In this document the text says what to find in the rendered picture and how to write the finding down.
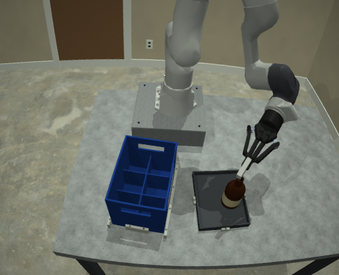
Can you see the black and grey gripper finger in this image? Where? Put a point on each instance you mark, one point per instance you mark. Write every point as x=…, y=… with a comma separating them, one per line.
x=253, y=147
x=255, y=159

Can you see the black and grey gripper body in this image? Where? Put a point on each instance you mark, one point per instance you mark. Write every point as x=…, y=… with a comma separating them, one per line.
x=270, y=121

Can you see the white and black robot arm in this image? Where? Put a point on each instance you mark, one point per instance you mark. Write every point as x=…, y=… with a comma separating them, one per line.
x=183, y=51

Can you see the dark blue divided crate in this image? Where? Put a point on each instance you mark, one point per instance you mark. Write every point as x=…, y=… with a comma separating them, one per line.
x=132, y=183

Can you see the brown glass bottle with cream label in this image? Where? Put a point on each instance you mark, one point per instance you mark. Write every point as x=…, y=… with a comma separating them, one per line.
x=233, y=193

